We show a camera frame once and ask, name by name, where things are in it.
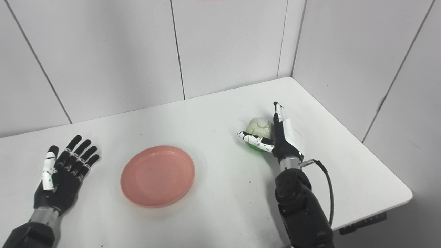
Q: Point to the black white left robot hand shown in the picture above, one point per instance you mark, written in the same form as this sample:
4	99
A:
63	187

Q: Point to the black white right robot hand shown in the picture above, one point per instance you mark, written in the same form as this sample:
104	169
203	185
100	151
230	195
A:
286	146

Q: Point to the green white toy cabbage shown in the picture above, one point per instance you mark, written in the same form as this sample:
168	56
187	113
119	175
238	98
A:
260	128

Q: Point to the pink round plate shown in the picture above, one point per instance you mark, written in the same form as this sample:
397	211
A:
157	175

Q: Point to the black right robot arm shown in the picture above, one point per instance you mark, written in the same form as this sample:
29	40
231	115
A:
299	206

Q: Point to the grey metal wall hinge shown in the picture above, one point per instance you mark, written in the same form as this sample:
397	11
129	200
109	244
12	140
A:
381	104

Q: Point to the black table frame bracket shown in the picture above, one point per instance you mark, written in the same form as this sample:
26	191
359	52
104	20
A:
363	223

